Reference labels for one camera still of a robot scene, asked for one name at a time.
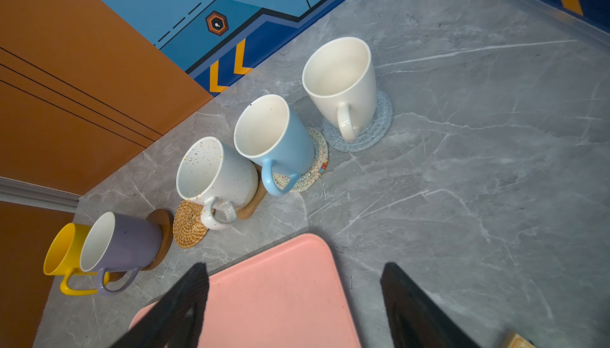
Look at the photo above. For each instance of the light blue woven coaster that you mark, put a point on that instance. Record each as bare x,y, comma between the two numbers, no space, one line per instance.
371,135

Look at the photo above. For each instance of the multicolour woven round coaster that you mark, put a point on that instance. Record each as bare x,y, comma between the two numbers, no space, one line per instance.
314,167

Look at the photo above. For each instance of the pink tray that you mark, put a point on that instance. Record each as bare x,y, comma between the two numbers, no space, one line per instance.
286,296

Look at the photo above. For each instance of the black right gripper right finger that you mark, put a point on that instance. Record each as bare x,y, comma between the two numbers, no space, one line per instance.
415,320

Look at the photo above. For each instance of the yellow mug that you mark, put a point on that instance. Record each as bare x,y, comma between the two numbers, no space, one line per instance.
62,258

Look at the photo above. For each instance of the glossy brown wooden coaster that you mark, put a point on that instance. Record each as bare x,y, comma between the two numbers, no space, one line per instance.
164,219

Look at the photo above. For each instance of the aluminium frame post left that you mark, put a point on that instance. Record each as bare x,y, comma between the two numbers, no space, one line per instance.
38,196

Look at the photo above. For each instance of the rattan woven round coaster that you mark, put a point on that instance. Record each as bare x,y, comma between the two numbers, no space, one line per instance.
188,229

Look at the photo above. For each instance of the white mug purple handle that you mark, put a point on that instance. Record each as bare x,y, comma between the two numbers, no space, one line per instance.
119,243

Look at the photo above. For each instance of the cork paw print coaster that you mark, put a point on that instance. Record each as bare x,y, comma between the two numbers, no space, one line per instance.
248,210

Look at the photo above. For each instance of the white mug blue handle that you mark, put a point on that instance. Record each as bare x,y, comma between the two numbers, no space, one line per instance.
270,134

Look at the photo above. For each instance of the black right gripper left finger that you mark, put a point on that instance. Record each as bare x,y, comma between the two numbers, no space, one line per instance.
176,320

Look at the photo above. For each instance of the small wooden block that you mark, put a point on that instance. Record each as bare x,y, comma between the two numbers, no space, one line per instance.
514,340

